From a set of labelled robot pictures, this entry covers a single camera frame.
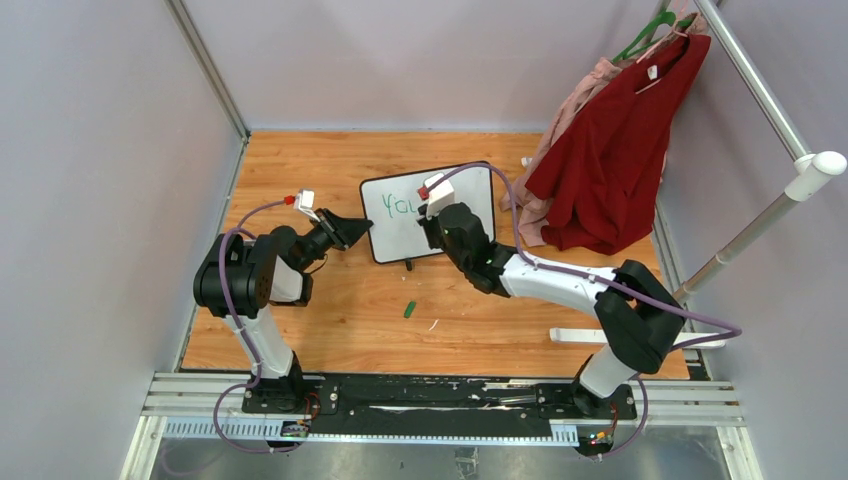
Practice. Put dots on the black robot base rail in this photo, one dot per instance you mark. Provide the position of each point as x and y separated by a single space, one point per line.
432 410

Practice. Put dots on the green clothes hanger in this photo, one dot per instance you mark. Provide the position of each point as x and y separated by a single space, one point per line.
645 43

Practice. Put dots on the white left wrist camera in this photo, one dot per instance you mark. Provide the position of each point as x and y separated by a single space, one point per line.
304 203

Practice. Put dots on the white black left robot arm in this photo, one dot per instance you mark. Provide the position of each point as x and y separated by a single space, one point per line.
241 279

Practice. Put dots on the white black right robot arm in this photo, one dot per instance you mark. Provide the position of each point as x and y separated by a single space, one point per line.
638 316

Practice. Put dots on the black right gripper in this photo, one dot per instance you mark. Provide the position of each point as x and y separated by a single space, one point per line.
429 224

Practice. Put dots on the pink garment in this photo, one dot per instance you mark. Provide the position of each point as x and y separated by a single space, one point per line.
556 132

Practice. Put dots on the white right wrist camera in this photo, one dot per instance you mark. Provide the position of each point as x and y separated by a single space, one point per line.
437 193

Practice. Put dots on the red shirt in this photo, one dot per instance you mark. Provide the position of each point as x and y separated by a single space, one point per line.
616 146

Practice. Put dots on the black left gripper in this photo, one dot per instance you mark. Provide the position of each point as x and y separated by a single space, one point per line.
342 234

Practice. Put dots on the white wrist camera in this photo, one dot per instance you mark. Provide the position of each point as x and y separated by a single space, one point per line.
437 193
304 203

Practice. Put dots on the metal clothes rack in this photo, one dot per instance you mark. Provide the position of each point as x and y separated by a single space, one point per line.
752 248

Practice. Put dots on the white whiteboard black frame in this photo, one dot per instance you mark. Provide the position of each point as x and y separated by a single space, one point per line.
392 202

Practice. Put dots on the green marker cap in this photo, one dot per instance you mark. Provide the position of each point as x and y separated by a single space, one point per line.
409 309

